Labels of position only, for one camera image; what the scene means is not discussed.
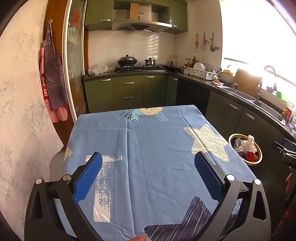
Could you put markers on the black kitchen countertop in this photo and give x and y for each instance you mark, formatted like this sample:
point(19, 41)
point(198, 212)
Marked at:
point(111, 76)

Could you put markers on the green lower kitchen cabinets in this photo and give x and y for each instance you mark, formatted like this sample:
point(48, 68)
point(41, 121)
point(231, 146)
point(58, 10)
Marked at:
point(128, 92)

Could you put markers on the white dish rack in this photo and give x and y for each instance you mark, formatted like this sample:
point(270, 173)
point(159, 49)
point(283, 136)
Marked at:
point(201, 74)

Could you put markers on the clear jar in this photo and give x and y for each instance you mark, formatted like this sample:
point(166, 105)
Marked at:
point(293, 118)

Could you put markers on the large wooden cutting board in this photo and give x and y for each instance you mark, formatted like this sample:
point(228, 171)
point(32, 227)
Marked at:
point(246, 83)

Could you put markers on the black frying wok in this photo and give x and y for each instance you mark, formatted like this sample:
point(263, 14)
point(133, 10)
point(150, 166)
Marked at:
point(171, 67)

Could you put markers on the green plastic container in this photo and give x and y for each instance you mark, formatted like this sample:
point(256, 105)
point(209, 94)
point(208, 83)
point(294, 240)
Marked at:
point(281, 96)

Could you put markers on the small wooden board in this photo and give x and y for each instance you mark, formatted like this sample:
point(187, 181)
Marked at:
point(134, 11)

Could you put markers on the kitchen window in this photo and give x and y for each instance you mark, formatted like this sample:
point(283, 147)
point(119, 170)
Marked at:
point(254, 34)

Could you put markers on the pink dish cloth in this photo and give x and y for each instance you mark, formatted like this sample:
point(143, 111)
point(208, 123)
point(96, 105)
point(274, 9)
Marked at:
point(217, 82)

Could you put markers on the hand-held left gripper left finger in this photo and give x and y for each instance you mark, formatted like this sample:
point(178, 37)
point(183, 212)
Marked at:
point(87, 177)

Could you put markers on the hanging white ladle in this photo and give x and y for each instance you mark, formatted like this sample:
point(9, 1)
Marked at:
point(202, 46)

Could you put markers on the red soda can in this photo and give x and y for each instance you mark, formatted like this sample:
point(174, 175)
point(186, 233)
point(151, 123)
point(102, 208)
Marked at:
point(251, 156)

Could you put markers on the clear plastic bag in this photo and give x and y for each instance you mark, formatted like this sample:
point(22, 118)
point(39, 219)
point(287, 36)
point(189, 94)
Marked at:
point(99, 69)

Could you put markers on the steel range hood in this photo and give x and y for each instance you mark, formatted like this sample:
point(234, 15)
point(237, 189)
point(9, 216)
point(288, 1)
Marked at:
point(138, 26)

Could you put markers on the blue star print tablecloth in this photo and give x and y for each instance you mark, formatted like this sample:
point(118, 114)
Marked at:
point(157, 143)

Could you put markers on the hanging colourful strip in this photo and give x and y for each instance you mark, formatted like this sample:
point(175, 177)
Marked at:
point(197, 42)

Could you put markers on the stack of white plates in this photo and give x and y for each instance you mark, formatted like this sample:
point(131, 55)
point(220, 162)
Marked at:
point(198, 66)

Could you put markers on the utensil holder with cutlery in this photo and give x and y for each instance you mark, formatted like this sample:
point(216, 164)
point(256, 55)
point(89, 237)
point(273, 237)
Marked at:
point(217, 70)

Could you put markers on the hanging metal spatula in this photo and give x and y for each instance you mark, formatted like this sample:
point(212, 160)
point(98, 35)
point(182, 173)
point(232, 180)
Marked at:
point(212, 47)

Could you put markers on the small dark kettle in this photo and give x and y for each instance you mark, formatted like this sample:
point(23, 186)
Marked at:
point(150, 62)

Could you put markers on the yellow rimmed waste bin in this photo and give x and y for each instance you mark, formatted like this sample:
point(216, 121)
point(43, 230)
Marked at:
point(259, 160)

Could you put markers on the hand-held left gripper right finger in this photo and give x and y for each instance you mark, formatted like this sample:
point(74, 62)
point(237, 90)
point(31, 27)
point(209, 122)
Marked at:
point(207, 176)

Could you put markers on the person's right hand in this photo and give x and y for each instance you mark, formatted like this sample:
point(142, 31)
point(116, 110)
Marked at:
point(289, 183)

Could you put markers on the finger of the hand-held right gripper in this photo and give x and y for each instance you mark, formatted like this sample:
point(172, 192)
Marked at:
point(281, 147)
point(290, 142)

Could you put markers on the black wok with lid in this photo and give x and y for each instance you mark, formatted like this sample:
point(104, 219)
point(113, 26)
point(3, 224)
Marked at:
point(127, 61)

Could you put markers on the black gas stove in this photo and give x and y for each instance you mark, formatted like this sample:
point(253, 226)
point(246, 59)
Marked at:
point(143, 68)

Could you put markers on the red printed packet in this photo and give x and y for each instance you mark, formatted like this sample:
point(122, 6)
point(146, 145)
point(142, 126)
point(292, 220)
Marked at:
point(288, 113)

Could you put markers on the tall steel faucet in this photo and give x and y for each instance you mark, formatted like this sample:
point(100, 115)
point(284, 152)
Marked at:
point(259, 88)

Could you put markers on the sliding glass door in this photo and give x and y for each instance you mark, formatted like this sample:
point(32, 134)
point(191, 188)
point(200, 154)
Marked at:
point(74, 69)

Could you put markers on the white mug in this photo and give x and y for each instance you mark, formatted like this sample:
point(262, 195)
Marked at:
point(184, 71)

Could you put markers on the row of sauce bottles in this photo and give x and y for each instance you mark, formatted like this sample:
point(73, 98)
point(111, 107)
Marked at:
point(190, 62)

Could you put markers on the stainless steel double sink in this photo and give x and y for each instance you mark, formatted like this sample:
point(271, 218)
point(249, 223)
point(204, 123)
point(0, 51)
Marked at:
point(266, 106)

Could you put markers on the yellow sponge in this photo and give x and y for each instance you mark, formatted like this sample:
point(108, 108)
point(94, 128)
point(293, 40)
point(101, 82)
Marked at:
point(227, 72)

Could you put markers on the white tissue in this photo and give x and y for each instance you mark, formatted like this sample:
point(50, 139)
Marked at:
point(248, 143)

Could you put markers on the purple checked apron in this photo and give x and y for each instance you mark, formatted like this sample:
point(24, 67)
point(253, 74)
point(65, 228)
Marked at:
point(54, 76)

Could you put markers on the small steel faucet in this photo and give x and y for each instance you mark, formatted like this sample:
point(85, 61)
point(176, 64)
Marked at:
point(234, 81)

